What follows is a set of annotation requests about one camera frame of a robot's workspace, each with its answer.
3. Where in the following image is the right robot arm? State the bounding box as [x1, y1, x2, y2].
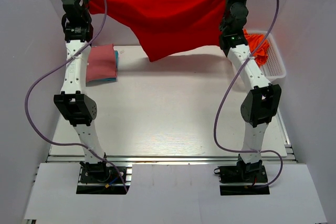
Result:
[219, 0, 281, 182]

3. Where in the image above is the aluminium table rail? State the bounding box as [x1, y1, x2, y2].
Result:
[46, 145, 297, 164]

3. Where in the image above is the folded blue t shirt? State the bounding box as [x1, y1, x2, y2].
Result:
[95, 51, 119, 81]

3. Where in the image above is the orange t shirt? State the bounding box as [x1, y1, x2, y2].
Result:
[244, 29, 270, 67]

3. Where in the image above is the white plastic basket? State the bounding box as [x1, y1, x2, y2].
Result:
[244, 30, 286, 82]

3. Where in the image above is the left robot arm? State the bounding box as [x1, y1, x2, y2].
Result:
[54, 0, 111, 182]

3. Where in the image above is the folded pink t shirt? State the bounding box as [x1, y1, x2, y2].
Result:
[86, 44, 119, 83]

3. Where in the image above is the red t shirt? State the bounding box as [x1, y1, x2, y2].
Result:
[89, 0, 226, 62]

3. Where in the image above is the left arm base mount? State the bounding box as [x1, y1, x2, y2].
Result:
[76, 166, 127, 195]

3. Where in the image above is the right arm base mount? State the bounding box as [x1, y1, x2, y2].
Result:
[214, 165, 270, 196]

